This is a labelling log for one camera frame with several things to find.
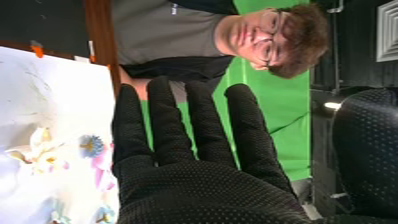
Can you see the person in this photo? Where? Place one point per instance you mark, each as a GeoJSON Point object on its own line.
{"type": "Point", "coordinates": [172, 36]}

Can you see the dark mat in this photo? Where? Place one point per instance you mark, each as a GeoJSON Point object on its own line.
{"type": "Point", "coordinates": [42, 20]}

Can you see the white sheet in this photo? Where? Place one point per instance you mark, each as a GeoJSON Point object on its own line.
{"type": "Point", "coordinates": [42, 96]}

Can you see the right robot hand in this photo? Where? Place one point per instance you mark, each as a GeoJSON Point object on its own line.
{"type": "Point", "coordinates": [202, 193]}

